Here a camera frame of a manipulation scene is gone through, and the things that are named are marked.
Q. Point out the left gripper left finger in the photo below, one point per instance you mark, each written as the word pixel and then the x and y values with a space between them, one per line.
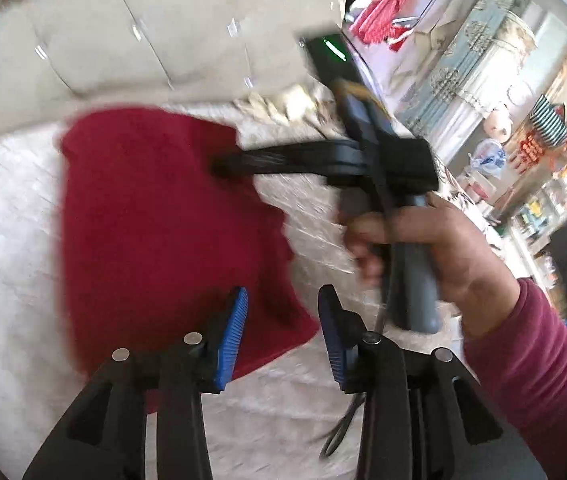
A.
pixel 102 435

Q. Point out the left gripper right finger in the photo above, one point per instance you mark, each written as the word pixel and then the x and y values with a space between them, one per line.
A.
pixel 425 416

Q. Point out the dark red garment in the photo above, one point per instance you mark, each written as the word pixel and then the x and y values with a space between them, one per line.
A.
pixel 152 243

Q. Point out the maroon sleeved right forearm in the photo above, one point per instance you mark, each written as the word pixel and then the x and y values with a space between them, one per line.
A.
pixel 522 368

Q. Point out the pink polka dot clothing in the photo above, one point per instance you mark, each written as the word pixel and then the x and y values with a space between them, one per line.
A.
pixel 375 24

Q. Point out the person's right hand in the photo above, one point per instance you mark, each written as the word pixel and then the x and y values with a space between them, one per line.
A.
pixel 468 273

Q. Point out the white quilted bedspread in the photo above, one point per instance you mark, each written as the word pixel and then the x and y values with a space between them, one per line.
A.
pixel 269 424

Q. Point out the cream cloth bundle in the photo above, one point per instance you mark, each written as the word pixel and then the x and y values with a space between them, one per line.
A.
pixel 292 105

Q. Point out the teal damask curtain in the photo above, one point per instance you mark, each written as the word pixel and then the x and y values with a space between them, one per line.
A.
pixel 428 100

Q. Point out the beige tufted headboard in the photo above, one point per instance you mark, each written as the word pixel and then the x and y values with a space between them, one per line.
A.
pixel 58 57

